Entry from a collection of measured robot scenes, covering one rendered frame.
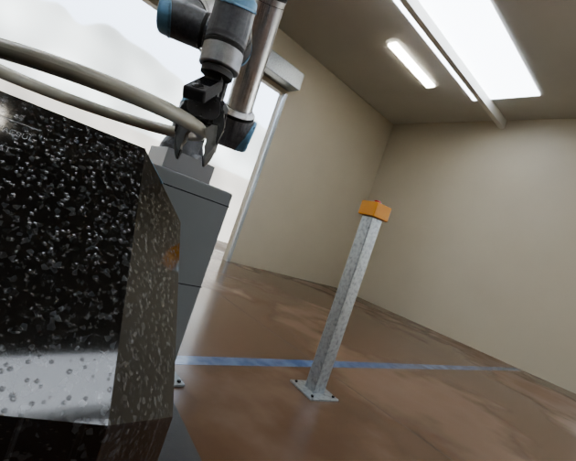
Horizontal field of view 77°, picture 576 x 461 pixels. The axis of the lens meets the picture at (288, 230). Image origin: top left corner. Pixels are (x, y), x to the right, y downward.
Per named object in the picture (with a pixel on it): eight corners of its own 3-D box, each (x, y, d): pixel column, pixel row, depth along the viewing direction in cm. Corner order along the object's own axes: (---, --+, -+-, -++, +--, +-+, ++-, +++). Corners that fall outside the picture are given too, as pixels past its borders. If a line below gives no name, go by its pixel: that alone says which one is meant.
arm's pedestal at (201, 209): (37, 329, 160) (101, 149, 161) (147, 337, 192) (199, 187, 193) (50, 391, 122) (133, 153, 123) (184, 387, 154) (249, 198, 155)
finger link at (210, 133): (220, 169, 84) (222, 130, 83) (216, 166, 78) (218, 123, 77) (207, 169, 84) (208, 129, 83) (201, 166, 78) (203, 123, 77)
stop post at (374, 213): (338, 402, 193) (402, 210, 195) (310, 401, 182) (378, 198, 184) (315, 382, 210) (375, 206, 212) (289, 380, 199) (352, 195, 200)
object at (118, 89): (17, 49, 44) (24, 25, 44) (-105, 39, 68) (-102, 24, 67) (247, 155, 87) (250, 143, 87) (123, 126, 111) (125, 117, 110)
